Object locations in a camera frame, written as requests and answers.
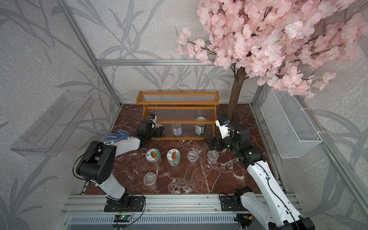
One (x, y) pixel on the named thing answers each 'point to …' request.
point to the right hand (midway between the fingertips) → (211, 135)
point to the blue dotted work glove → (112, 136)
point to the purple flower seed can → (177, 129)
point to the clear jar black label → (149, 178)
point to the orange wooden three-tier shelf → (186, 115)
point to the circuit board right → (244, 220)
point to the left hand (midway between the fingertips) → (159, 126)
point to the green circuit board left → (121, 218)
